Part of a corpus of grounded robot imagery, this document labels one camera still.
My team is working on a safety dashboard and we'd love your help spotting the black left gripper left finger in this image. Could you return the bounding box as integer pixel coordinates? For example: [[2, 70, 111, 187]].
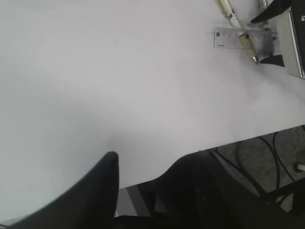
[[10, 152, 119, 229]]

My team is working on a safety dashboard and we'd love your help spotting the grey barrel pen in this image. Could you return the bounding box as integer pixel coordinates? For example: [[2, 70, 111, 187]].
[[257, 0, 268, 12]]

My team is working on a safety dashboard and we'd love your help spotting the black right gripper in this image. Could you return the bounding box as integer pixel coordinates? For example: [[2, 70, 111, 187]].
[[250, 0, 305, 67]]

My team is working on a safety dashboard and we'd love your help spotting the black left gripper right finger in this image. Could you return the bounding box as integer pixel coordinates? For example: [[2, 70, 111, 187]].
[[114, 151, 305, 229]]

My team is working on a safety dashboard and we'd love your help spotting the cream barrel pen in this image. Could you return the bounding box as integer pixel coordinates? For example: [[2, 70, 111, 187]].
[[215, 0, 259, 65]]

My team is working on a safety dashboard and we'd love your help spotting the clear plastic ruler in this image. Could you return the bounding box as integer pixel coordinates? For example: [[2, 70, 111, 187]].
[[214, 27, 280, 53]]

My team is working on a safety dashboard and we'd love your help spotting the black cable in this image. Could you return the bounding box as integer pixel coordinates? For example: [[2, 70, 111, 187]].
[[212, 126, 305, 210]]

